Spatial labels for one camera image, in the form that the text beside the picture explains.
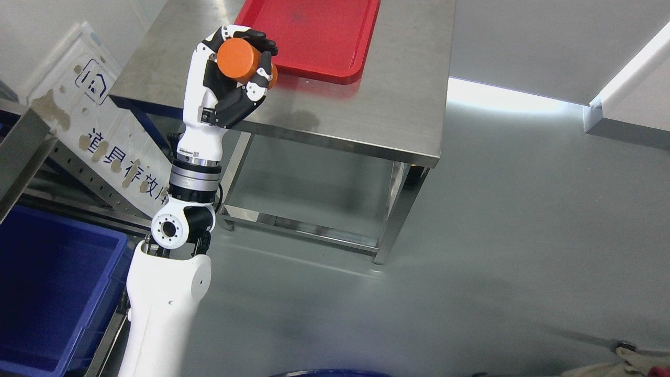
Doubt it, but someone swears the white sign board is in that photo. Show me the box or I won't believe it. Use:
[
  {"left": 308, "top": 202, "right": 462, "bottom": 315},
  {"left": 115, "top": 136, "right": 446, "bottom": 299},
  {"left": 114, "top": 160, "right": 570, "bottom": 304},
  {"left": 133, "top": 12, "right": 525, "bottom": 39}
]
[{"left": 26, "top": 23, "right": 171, "bottom": 217}]

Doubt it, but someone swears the stainless steel table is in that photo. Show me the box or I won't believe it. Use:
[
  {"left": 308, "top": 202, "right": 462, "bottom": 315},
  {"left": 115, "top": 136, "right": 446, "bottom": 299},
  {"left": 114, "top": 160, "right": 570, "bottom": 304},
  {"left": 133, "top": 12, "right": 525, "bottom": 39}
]
[{"left": 109, "top": 1, "right": 455, "bottom": 264}]

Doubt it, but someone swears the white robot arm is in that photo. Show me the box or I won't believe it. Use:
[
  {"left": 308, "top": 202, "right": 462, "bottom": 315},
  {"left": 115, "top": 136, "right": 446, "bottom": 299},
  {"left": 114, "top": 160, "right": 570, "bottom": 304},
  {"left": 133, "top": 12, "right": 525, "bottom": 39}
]
[{"left": 119, "top": 158, "right": 222, "bottom": 376}]

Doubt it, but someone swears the orange cylindrical capacitor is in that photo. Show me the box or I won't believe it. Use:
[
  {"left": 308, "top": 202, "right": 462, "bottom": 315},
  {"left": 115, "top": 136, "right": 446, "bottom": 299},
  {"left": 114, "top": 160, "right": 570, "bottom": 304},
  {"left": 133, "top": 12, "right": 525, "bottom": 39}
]
[{"left": 215, "top": 38, "right": 261, "bottom": 92}]

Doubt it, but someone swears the red plastic tray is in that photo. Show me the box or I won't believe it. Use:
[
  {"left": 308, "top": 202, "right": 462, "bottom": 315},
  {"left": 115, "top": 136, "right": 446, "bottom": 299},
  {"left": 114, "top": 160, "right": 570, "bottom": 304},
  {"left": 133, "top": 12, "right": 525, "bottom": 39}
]
[{"left": 235, "top": 1, "right": 381, "bottom": 84}]

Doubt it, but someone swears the blue bin on floor rack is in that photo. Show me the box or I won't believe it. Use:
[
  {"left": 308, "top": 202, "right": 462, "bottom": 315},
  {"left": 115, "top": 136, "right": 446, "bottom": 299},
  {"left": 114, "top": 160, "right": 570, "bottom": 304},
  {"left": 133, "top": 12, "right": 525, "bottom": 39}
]
[{"left": 1, "top": 205, "right": 132, "bottom": 376}]

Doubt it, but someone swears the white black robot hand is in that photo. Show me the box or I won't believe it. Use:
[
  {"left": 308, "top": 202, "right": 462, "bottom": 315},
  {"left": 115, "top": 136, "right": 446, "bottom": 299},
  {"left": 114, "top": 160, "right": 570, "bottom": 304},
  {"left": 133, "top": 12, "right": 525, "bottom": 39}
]
[{"left": 175, "top": 25, "right": 278, "bottom": 167}]

